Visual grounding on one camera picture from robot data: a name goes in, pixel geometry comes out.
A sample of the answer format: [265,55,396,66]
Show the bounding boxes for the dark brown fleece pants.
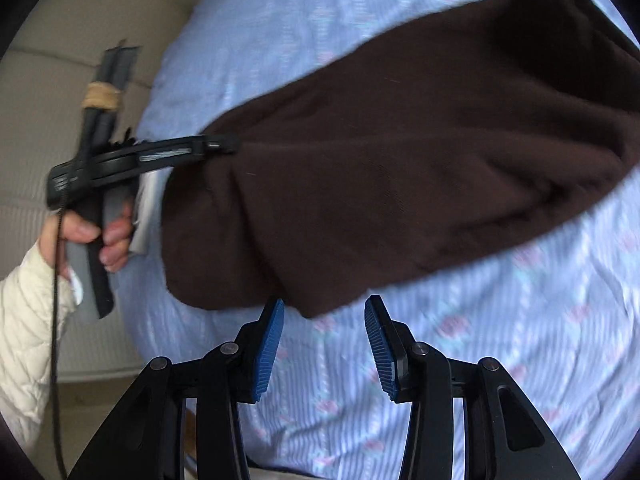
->
[162,0,639,318]

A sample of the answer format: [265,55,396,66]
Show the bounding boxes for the white louvered wardrobe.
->
[0,0,212,386]

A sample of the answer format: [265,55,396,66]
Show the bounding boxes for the white quilted jacket sleeve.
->
[0,246,84,455]

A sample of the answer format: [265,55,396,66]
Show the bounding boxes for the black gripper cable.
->
[49,199,72,480]

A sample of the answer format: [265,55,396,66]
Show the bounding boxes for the blue striped bed sheet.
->
[112,0,640,480]

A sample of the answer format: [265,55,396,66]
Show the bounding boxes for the person's left hand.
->
[37,200,134,281]

